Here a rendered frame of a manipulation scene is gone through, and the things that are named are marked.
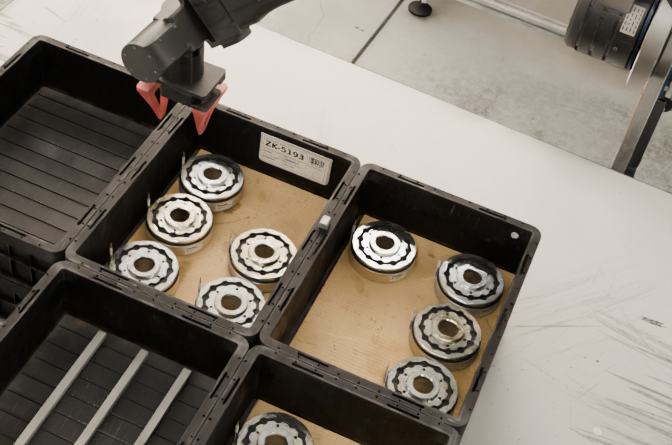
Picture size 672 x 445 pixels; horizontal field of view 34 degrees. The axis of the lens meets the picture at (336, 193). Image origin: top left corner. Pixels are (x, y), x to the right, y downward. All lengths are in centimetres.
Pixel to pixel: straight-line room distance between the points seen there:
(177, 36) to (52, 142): 54
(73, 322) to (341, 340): 39
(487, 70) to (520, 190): 144
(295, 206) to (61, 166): 38
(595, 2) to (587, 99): 177
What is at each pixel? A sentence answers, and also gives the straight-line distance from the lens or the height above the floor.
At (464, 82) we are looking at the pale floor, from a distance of 342.
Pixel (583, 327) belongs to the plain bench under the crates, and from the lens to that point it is 190.
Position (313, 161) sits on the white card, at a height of 90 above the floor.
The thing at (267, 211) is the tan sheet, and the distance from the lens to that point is 176.
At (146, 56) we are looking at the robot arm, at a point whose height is 125.
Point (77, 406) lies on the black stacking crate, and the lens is 153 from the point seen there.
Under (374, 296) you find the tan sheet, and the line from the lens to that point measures 167.
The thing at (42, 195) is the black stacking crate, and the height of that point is 83.
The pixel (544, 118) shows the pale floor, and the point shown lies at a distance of 338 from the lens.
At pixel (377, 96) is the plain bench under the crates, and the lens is 220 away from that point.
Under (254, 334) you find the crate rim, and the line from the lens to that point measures 148.
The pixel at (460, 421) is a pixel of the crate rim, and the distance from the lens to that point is 145.
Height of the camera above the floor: 211
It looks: 45 degrees down
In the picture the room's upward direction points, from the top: 11 degrees clockwise
